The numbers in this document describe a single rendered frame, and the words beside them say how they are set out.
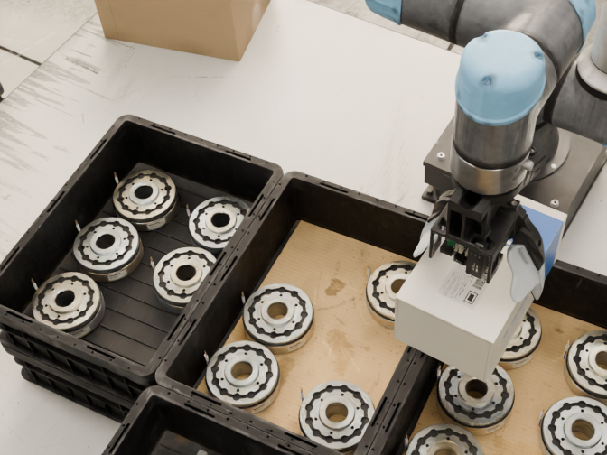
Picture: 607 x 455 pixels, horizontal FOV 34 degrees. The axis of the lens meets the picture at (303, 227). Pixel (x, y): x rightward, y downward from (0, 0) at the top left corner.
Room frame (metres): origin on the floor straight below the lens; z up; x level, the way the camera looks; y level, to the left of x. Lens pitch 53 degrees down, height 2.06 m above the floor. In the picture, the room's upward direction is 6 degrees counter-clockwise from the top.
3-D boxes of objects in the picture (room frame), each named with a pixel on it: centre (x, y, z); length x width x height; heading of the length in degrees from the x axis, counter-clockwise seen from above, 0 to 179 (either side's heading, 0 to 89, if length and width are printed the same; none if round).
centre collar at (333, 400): (0.59, -0.02, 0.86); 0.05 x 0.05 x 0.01
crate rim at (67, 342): (0.88, 0.25, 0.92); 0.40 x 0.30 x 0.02; 149
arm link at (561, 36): (0.71, -0.23, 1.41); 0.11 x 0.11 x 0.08; 53
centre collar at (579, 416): (0.53, -0.33, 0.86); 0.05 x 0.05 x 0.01
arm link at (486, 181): (0.62, -0.19, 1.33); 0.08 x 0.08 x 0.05
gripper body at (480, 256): (0.61, -0.18, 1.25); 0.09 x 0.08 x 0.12; 143
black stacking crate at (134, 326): (0.88, 0.25, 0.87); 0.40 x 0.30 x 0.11; 149
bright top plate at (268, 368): (0.67, 0.11, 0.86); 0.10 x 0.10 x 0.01
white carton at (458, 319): (0.64, -0.20, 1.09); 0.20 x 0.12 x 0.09; 143
